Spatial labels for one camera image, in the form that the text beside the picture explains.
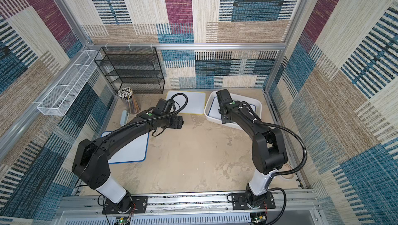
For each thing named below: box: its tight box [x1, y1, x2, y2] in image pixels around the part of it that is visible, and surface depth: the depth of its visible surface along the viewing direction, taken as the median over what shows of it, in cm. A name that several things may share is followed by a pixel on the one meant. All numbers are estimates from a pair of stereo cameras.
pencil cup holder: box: [118, 87, 142, 115], surface depth 99 cm
